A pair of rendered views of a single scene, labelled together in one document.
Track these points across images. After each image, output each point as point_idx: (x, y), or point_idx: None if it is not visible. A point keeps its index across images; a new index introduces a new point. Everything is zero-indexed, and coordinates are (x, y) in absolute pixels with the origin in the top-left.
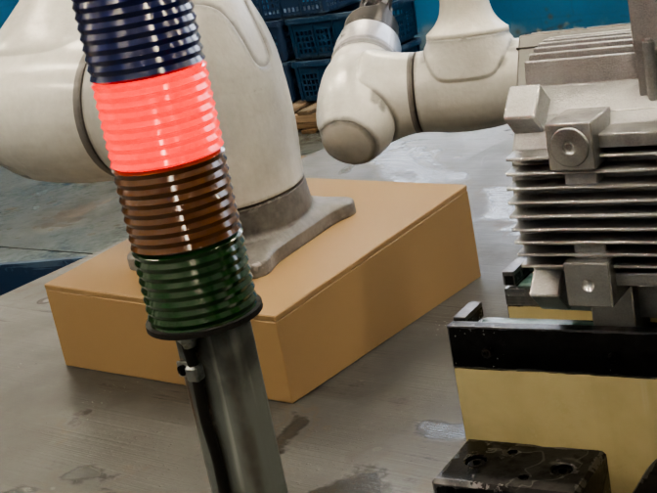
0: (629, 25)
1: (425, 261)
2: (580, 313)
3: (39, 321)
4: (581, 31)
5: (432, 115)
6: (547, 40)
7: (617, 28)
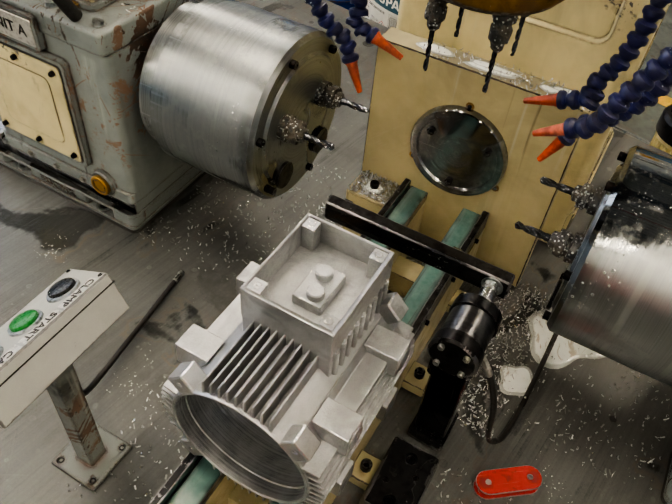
0: (57, 319)
1: None
2: (214, 493)
3: None
4: (25, 350)
5: None
6: (239, 394)
7: (50, 328)
